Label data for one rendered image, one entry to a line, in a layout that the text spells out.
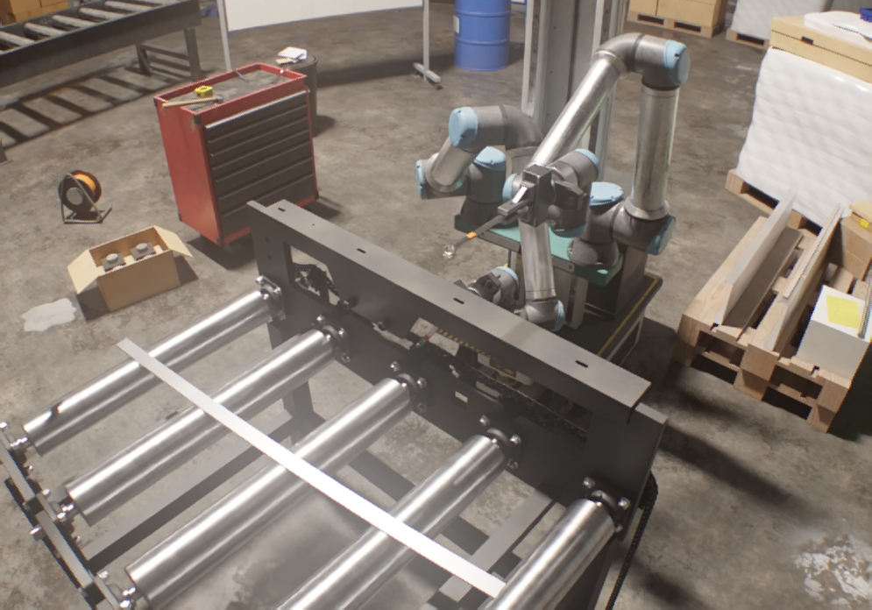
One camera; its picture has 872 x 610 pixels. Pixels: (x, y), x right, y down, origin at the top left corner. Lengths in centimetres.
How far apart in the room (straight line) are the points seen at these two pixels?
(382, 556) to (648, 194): 137
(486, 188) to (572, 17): 70
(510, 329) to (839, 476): 196
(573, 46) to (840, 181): 246
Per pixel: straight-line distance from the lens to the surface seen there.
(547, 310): 194
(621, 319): 294
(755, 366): 313
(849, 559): 285
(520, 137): 192
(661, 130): 205
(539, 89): 247
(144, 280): 376
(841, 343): 301
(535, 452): 161
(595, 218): 230
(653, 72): 197
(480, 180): 248
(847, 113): 434
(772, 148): 473
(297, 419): 245
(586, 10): 236
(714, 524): 271
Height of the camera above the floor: 209
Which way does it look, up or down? 36 degrees down
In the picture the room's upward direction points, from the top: straight up
